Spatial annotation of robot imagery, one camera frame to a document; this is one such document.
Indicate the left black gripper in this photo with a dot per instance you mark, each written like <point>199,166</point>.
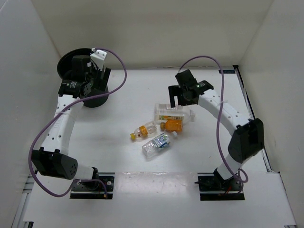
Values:
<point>106,77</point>

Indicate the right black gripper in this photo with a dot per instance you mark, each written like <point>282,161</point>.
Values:
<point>175,90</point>

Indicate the large square clear bottle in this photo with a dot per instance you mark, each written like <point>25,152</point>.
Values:
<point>164,112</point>

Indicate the orange juice bottle gold cap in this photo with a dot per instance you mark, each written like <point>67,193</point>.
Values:
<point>172,126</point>

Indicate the clear water bottle green label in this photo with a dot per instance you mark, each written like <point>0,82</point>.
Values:
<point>158,145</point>

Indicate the small clear bottle yellow cap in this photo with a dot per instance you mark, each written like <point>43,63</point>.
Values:
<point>144,131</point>

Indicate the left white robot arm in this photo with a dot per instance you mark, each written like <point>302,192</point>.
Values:
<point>52,158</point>

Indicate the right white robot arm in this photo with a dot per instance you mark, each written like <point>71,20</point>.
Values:
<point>247,135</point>

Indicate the black plastic waste bin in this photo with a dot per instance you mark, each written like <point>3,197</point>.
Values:
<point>68,85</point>

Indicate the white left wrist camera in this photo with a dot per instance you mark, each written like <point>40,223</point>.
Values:
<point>98,56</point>

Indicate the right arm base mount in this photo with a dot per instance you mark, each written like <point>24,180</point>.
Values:
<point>211,189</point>

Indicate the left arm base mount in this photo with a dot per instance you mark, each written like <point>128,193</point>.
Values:
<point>95,190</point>

